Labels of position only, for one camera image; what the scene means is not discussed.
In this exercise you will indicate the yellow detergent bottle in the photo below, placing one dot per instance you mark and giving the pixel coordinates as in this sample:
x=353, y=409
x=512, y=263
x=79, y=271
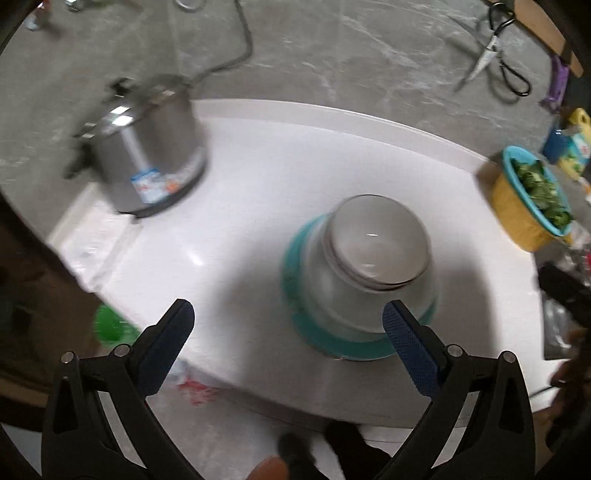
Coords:
x=579, y=143

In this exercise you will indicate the large white bowl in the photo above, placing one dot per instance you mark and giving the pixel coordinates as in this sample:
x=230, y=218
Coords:
x=323, y=304

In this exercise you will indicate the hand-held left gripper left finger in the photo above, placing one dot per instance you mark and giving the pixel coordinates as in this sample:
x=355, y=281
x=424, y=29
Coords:
x=166, y=344

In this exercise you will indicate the teal floral rim plate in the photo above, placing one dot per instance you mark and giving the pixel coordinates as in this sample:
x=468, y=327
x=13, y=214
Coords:
x=351, y=348

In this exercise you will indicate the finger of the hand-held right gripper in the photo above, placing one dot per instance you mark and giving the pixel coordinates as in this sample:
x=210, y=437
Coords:
x=563, y=288

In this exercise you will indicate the yellow basket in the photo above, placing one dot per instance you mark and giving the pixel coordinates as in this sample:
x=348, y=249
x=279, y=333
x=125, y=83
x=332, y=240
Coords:
x=512, y=207

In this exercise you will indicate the teal colander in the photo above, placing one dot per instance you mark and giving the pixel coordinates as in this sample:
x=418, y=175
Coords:
x=508, y=159

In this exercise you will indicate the folded white cloth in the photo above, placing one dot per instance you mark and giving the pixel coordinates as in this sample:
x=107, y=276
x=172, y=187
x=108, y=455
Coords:
x=92, y=240

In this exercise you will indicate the stainless steel rice cooker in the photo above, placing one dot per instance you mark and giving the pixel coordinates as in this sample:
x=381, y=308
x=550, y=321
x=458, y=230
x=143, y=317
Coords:
x=147, y=157

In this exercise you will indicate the person's right hand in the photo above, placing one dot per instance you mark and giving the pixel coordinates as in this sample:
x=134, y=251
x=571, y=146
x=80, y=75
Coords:
x=575, y=334

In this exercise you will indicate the green plastic object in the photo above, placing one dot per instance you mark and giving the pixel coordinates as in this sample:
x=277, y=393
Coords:
x=108, y=323

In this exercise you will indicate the person's left hand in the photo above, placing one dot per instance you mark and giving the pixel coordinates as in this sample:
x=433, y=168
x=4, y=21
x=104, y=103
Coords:
x=270, y=470

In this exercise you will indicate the green leafy vegetables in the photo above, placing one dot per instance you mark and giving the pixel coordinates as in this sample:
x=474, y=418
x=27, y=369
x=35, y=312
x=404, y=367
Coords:
x=540, y=189

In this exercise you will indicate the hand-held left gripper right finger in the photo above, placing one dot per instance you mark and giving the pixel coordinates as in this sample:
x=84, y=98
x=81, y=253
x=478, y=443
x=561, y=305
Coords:
x=411, y=346

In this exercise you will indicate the wooden cutting board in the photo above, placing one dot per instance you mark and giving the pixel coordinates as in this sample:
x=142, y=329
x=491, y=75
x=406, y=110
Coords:
x=545, y=23

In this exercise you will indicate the stainless steel sink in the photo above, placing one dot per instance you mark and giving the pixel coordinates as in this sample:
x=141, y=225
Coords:
x=554, y=318

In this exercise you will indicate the purple peeler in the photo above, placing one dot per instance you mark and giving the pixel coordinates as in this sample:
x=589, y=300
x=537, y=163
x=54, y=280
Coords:
x=559, y=78

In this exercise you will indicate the blue cup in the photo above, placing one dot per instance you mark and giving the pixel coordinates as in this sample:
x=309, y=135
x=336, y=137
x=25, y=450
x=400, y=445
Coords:
x=556, y=145

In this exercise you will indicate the white plastic bags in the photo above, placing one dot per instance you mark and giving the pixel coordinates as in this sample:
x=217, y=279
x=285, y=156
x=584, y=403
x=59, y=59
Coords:
x=194, y=387

